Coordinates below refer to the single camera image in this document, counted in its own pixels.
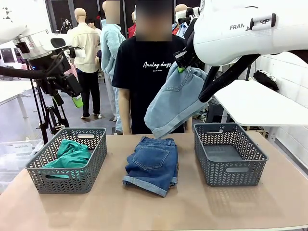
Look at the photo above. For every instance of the black camera tripod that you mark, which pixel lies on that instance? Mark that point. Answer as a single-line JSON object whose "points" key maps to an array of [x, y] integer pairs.
{"points": [[49, 115]]}

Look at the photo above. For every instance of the person's right hand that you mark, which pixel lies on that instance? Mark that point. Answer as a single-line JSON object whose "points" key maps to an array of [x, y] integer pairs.
{"points": [[127, 131]]}

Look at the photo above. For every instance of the teal top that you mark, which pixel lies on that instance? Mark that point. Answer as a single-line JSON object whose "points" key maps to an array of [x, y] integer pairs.
{"points": [[72, 154]]}

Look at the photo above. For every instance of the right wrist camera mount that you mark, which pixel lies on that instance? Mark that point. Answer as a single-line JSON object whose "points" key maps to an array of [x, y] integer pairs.
{"points": [[187, 16]]}

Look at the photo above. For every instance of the pink tablecloth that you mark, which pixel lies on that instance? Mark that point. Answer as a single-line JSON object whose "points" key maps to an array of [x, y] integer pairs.
{"points": [[72, 72]]}

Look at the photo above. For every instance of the mannequin in red garment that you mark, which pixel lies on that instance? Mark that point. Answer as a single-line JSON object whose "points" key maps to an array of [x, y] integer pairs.
{"points": [[132, 30]]}

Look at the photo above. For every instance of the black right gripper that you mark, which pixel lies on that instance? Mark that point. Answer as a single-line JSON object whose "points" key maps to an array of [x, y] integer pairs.
{"points": [[187, 55]]}

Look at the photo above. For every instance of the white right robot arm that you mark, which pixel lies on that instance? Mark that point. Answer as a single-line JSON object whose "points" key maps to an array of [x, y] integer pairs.
{"points": [[240, 33]]}

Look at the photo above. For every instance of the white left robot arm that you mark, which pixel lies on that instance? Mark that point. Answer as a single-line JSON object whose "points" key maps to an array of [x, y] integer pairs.
{"points": [[16, 21]]}

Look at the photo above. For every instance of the light blue denim shorts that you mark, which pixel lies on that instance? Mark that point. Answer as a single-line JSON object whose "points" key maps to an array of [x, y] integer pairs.
{"points": [[173, 103]]}

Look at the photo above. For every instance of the bystander in white shirt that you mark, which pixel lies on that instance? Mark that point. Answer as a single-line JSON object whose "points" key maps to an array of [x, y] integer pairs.
{"points": [[94, 25]]}

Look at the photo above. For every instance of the grey plastic woven basket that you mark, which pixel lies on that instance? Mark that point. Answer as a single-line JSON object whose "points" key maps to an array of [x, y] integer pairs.
{"points": [[231, 173], [69, 173]]}

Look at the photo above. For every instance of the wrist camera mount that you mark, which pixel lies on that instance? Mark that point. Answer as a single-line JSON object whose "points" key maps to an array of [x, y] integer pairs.
{"points": [[78, 52], [187, 16]]}

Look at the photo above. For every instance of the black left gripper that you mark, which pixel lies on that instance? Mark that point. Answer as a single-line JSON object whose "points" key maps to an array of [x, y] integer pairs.
{"points": [[51, 77]]}

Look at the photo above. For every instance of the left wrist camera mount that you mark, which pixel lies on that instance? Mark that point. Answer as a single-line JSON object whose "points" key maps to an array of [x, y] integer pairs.
{"points": [[78, 52]]}

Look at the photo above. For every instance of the large white table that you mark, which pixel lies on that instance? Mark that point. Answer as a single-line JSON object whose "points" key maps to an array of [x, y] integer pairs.
{"points": [[260, 106]]}

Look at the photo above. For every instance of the mannequin in blue fleece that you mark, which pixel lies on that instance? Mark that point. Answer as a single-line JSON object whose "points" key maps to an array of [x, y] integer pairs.
{"points": [[109, 48]]}

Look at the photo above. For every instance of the dark blue denim shorts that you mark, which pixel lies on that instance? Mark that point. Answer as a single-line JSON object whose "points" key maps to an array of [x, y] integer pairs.
{"points": [[154, 166]]}

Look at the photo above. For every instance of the person's left forearm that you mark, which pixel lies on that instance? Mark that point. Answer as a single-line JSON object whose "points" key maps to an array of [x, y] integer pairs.
{"points": [[188, 125]]}

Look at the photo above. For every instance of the mannequin in cream shirt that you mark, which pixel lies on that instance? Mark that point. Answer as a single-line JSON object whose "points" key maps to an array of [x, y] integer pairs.
{"points": [[84, 53]]}

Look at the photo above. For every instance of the clear plastic storage box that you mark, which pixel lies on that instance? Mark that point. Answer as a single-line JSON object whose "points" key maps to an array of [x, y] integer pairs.
{"points": [[16, 156]]}

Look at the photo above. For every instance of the person in black t-shirt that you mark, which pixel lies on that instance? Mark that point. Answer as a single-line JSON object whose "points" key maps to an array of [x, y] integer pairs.
{"points": [[142, 96]]}

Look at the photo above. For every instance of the black bag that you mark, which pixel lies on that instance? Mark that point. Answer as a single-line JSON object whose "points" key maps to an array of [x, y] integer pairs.
{"points": [[265, 78]]}

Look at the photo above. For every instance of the person's right forearm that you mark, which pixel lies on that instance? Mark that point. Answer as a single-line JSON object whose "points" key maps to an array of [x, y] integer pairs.
{"points": [[125, 113]]}

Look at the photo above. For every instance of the small white desk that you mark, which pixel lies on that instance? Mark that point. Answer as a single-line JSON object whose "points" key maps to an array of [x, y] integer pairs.
{"points": [[14, 89]]}

